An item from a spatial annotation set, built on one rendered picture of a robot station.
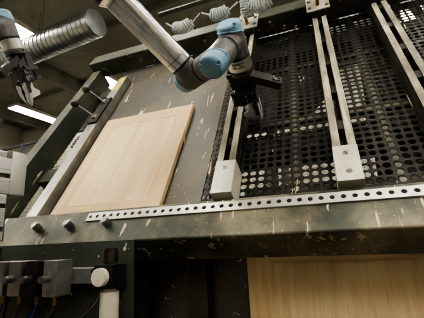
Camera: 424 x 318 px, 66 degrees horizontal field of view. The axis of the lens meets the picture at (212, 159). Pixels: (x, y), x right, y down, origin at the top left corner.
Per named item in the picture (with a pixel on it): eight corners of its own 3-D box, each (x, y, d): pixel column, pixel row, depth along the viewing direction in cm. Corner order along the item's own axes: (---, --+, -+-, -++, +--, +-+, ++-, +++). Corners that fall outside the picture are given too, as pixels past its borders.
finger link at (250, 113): (247, 122, 118) (241, 101, 112) (264, 120, 116) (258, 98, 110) (247, 128, 116) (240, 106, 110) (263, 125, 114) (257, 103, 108)
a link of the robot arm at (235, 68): (250, 48, 102) (248, 60, 96) (253, 61, 105) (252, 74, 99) (227, 53, 104) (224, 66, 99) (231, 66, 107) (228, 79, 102)
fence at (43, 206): (31, 224, 117) (24, 218, 115) (123, 84, 184) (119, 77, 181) (42, 224, 116) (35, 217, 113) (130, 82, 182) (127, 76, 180)
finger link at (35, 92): (46, 103, 132) (38, 80, 130) (33, 105, 127) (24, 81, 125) (41, 104, 134) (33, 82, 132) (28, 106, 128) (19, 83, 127)
